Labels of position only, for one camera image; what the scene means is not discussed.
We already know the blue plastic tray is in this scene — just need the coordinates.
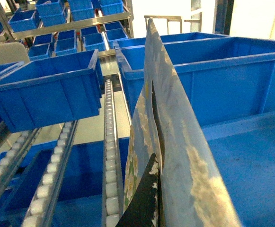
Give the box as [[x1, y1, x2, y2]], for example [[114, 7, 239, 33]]
[[202, 111, 275, 227]]

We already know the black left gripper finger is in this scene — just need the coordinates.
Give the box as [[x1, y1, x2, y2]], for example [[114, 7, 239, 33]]
[[117, 153, 160, 227]]

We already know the light blue flower gift bag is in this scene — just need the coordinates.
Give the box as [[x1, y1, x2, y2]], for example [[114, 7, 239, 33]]
[[123, 19, 241, 227]]

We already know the white roller track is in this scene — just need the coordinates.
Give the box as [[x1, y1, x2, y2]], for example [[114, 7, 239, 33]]
[[21, 121, 79, 227], [102, 79, 124, 227], [0, 128, 41, 197]]

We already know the blue crate on rollers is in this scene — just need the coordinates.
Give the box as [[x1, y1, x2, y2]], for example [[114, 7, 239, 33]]
[[0, 50, 103, 133]]

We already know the large blue plastic crate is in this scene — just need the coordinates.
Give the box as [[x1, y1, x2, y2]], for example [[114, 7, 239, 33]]
[[115, 36, 275, 127]]

